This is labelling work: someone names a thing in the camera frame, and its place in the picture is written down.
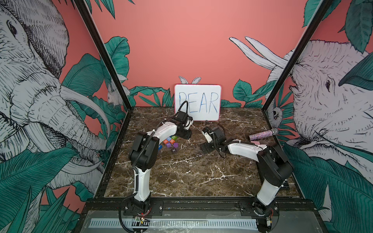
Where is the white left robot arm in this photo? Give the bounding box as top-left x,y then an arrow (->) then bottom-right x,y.
129,110 -> 193,214

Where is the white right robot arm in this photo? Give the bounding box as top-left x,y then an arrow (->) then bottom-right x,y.
200,126 -> 293,216

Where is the pink framed whiteboard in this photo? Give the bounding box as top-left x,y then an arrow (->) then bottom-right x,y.
174,84 -> 222,121

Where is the glittery purple microphone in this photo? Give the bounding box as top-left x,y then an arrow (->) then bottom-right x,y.
248,128 -> 279,141

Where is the white perforated strip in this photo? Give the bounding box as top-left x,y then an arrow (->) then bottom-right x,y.
88,218 -> 258,229

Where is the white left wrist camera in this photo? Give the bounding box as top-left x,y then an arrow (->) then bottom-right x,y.
185,116 -> 193,130

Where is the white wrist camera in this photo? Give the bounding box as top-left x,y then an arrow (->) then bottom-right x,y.
204,131 -> 213,143
185,116 -> 193,130

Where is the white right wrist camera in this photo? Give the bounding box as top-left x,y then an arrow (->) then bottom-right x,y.
204,131 -> 213,143

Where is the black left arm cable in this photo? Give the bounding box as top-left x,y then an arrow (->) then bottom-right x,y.
176,100 -> 189,116

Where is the black front frame rail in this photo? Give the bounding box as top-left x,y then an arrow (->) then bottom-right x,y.
82,197 -> 317,218

